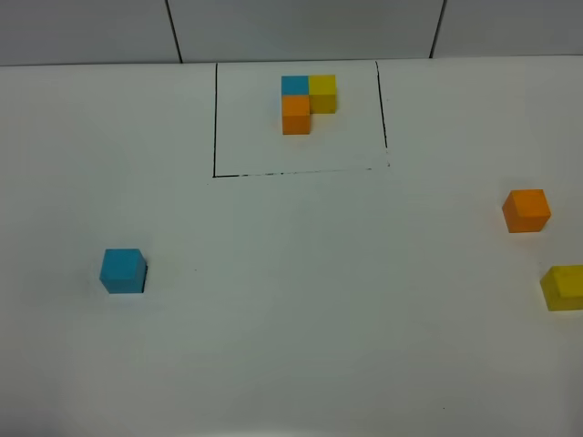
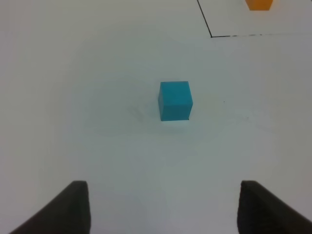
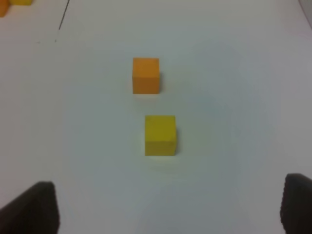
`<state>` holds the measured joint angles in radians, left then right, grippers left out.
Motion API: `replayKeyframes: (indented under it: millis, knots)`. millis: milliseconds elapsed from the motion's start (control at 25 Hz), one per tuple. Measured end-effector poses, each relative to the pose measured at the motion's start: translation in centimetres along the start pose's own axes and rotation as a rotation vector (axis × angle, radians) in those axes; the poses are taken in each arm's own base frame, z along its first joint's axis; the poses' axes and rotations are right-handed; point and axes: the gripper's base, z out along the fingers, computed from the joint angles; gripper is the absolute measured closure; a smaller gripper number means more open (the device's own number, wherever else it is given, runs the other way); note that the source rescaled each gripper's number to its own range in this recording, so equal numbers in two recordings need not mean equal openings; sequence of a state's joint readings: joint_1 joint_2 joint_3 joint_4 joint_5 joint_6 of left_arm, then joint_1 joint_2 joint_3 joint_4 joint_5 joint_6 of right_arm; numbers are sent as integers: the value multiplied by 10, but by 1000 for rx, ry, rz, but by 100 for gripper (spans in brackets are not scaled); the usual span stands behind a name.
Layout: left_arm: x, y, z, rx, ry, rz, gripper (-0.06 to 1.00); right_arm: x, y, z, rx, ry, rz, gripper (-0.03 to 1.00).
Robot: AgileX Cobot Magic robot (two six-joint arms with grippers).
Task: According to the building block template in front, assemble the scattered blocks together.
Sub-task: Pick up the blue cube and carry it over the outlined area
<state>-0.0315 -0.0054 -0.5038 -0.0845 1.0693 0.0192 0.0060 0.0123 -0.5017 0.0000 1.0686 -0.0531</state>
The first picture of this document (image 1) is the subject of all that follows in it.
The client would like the orange template cube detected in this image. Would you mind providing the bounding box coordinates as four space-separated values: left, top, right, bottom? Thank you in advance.
281 95 311 135

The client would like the blue template cube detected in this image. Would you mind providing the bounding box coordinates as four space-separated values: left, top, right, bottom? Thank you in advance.
281 76 310 96

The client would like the yellow template cube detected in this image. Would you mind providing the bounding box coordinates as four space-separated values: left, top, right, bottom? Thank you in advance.
309 75 337 114

